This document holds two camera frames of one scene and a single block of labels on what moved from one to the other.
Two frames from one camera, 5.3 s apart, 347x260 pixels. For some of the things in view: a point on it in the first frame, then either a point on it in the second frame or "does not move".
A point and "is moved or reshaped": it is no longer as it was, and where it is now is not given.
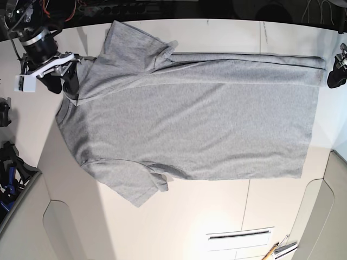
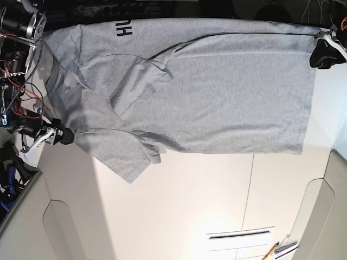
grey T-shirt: x=145 y=112 is moved or reshaped
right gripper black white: x=338 y=77 -> x=328 y=50
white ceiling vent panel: x=239 y=239 does not move
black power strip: x=127 y=10 does not move
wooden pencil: x=268 y=254 does not move
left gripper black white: x=64 y=64 -> x=50 y=134
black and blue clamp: x=14 y=173 does not move
